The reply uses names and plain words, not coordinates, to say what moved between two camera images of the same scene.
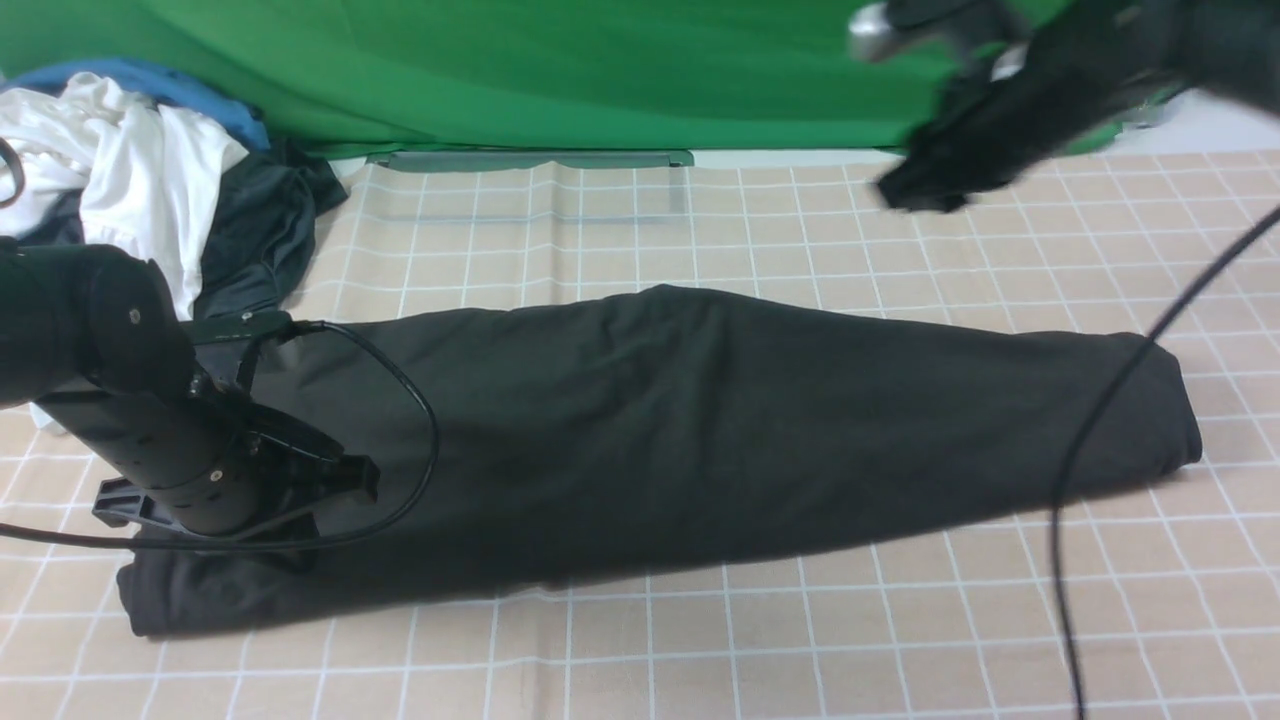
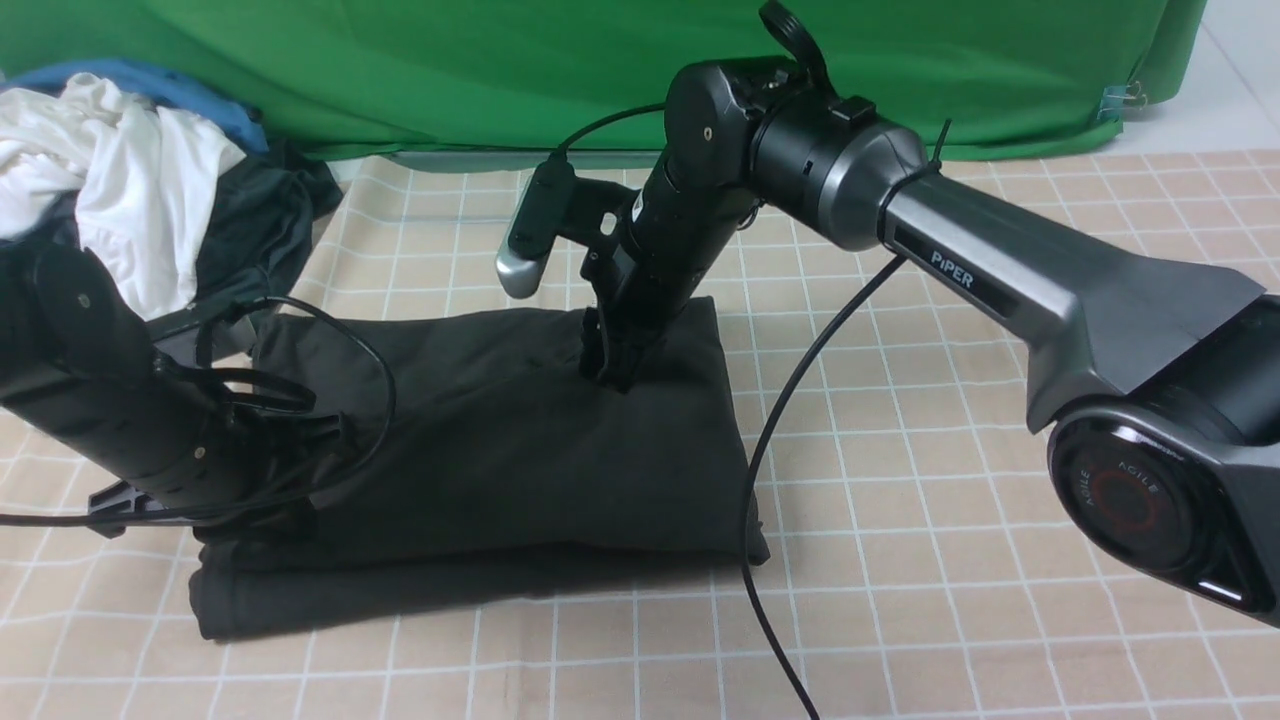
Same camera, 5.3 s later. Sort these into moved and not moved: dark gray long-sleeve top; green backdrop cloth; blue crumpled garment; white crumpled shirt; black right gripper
Moved: dark gray long-sleeve top; black right gripper
Not moved: green backdrop cloth; white crumpled shirt; blue crumpled garment
